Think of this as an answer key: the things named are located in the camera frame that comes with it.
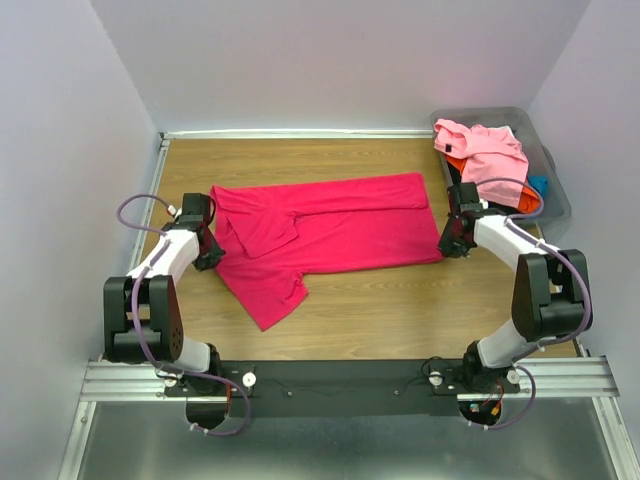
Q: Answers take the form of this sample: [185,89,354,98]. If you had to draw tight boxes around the orange t-shirt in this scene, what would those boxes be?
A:
[445,155,540,214]

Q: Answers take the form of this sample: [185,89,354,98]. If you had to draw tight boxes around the teal t-shirt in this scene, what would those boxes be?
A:
[528,175,549,198]

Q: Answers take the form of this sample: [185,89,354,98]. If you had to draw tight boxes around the black t-shirt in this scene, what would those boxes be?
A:
[446,163,515,213]

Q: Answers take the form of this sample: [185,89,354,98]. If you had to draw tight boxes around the light pink t-shirt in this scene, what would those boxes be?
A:
[434,119,529,208]

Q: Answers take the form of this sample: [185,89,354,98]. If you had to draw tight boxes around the aluminium front rail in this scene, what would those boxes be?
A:
[81,357,619,402]

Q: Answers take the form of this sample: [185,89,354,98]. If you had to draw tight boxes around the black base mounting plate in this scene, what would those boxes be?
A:
[164,357,520,418]

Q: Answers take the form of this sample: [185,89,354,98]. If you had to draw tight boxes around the magenta t-shirt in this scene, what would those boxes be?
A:
[210,173,443,330]

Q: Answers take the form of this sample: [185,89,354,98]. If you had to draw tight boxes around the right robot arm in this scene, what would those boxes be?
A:
[438,182,593,392]

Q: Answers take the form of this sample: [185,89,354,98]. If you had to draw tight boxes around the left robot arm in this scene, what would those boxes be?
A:
[103,193,232,396]

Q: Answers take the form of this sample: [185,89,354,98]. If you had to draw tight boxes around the clear plastic bin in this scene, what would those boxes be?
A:
[430,107,572,240]

